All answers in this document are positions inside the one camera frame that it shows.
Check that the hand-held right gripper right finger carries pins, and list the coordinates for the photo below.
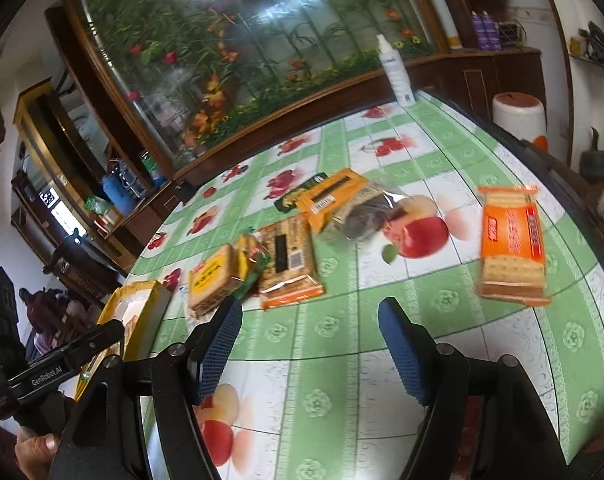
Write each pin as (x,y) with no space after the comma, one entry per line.
(404,355)

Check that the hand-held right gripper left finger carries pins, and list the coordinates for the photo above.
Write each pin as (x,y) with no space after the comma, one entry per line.
(217,350)

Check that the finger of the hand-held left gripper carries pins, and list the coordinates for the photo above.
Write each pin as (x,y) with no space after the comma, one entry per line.
(94,340)

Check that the orange snack packet black stripe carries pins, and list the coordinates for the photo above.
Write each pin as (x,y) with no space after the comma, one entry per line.
(332,195)

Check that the clear bag of dark snacks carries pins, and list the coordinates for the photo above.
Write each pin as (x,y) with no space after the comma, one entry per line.
(364,212)

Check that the person's left hand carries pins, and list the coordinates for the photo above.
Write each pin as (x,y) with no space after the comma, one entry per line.
(34,452)

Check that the fruit print tablecloth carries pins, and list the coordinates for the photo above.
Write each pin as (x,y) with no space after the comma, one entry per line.
(431,300)

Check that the yellow cracker packet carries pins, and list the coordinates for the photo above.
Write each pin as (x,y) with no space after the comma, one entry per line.
(212,280)

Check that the yellow tray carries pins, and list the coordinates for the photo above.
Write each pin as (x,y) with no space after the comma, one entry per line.
(152,295)

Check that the small green red snack packet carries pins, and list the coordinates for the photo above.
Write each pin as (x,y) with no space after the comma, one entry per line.
(252,260)

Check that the brown cracker packet orange ends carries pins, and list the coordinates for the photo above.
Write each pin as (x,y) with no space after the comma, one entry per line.
(289,265)

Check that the green plastic bag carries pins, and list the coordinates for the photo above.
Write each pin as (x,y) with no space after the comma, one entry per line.
(97,205)

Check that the blue jug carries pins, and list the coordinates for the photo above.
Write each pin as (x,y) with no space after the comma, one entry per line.
(118,190)

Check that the large orange cracker packet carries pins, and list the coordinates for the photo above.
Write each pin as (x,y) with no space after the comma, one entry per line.
(511,245)

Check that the small black object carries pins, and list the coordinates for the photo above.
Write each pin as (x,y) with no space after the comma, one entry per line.
(184,191)

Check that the green bottle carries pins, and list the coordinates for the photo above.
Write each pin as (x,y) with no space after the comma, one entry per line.
(154,170)

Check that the white stool red top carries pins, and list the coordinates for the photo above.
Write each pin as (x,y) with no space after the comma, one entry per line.
(519,117)

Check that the dark green gourd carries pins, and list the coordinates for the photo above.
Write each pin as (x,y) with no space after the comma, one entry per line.
(594,160)

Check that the white spray bottle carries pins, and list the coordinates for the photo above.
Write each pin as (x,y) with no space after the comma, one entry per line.
(395,70)

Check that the floral glass partition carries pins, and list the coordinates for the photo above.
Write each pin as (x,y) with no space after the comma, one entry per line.
(232,60)

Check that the wooden cabinet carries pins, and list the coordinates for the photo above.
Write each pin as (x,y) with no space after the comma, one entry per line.
(501,80)

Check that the white pillar yellow band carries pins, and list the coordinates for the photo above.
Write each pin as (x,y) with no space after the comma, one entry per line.
(441,5)

